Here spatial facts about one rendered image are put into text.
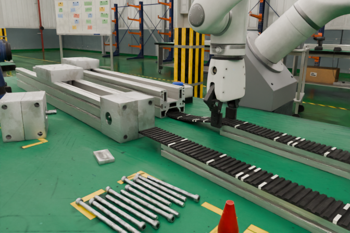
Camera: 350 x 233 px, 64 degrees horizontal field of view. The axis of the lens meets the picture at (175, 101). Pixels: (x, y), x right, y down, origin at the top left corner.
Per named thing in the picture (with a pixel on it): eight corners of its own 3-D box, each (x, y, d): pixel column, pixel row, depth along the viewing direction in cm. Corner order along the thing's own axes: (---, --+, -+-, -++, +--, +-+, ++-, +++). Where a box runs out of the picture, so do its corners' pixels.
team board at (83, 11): (53, 76, 656) (45, -13, 610) (69, 73, 701) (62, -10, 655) (108, 80, 603) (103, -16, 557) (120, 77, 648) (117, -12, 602)
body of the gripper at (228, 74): (226, 54, 61) (223, 104, 64) (252, 52, 68) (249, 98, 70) (201, 52, 67) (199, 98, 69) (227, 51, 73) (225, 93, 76)
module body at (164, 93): (184, 112, 89) (185, 86, 87) (160, 118, 83) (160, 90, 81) (78, 80, 147) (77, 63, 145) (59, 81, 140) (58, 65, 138)
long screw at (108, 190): (104, 193, 44) (104, 187, 44) (110, 190, 45) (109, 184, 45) (154, 223, 38) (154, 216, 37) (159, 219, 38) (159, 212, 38)
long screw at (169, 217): (175, 220, 38) (175, 214, 38) (170, 223, 37) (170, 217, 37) (124, 193, 45) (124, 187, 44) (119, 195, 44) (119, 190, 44)
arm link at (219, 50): (229, 44, 61) (229, 59, 61) (252, 44, 66) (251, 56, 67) (201, 43, 67) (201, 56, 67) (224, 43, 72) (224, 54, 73)
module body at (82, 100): (134, 125, 77) (134, 94, 75) (101, 132, 70) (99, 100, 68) (40, 83, 134) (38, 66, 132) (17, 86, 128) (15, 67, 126)
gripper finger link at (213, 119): (214, 104, 65) (213, 131, 67) (223, 102, 67) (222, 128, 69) (204, 101, 67) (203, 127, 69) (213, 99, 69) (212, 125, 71)
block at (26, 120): (57, 137, 67) (53, 98, 65) (2, 142, 63) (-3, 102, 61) (58, 124, 76) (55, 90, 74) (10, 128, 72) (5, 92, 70)
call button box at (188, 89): (192, 102, 103) (193, 85, 101) (173, 106, 96) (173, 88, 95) (178, 98, 109) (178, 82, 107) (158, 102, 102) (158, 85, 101)
